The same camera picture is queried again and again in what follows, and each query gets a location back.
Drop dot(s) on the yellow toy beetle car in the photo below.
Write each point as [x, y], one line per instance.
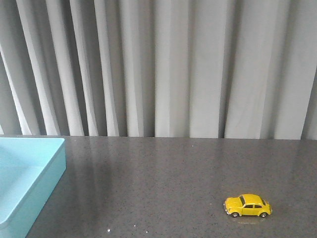
[247, 205]

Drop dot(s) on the light blue storage box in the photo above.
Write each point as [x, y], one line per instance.
[30, 168]

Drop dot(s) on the grey pleated curtain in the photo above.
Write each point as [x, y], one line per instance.
[163, 68]

